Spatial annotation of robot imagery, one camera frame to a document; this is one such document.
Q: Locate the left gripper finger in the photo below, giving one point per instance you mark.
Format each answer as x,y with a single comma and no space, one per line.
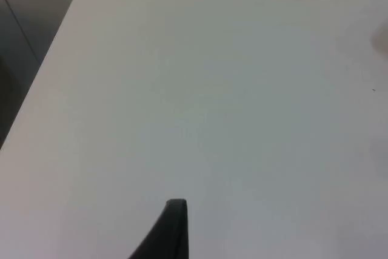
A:
172,234

